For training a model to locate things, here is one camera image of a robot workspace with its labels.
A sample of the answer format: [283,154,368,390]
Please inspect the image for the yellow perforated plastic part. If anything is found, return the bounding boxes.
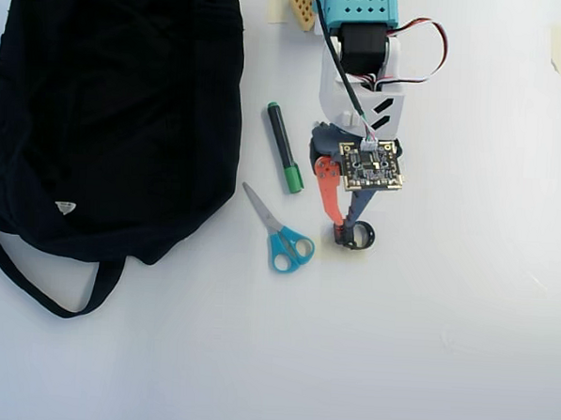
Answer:
[288,0,317,34]

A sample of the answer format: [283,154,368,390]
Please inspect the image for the black bike light with strap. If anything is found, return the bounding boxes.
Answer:
[330,218,378,254]

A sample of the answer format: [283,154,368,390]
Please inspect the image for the black fabric bag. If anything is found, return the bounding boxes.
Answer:
[0,0,250,329]

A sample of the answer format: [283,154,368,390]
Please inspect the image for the camera circuit board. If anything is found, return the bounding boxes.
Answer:
[336,136,408,194]

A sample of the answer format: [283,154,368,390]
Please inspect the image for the black camera cable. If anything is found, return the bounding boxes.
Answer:
[299,0,375,135]

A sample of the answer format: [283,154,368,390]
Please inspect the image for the black marker with green cap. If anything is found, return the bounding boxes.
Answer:
[262,101,309,195]

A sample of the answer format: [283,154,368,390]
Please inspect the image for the red white black servo wires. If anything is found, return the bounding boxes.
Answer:
[361,16,451,96]

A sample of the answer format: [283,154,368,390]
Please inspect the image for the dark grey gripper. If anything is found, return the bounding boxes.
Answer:
[303,120,384,231]

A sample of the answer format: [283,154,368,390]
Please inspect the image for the blue-handled scissors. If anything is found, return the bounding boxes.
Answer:
[237,180,319,275]

